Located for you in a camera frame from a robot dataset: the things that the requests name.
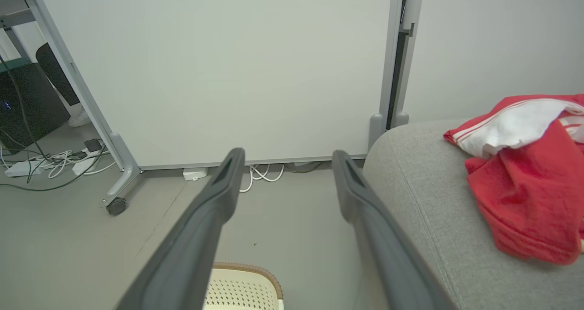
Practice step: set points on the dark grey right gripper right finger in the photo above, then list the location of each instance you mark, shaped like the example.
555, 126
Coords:
383, 250

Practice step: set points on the wide white partition panel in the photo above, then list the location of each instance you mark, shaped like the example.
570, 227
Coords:
228, 73

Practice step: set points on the black partition caster wheel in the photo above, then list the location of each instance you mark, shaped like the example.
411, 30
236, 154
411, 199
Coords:
117, 207

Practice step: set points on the black computer tower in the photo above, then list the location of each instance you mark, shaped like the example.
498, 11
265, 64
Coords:
32, 105

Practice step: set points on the red fuzzy garment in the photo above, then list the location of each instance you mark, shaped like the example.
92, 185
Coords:
529, 200

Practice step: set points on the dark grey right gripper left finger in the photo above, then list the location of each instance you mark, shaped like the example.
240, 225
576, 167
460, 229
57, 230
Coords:
191, 237

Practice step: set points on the red white striped garment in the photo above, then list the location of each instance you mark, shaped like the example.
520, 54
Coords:
515, 125

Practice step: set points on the grey fabric sofa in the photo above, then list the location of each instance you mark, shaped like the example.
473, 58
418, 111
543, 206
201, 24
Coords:
433, 209

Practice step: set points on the black power brick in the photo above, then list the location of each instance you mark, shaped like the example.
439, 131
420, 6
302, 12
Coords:
93, 145

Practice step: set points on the cream perforated laundry basket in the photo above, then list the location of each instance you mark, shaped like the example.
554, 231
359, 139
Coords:
237, 291

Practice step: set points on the grey table frame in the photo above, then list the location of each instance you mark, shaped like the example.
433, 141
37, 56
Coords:
16, 9

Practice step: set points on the white shoe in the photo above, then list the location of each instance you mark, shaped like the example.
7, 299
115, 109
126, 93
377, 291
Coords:
80, 118

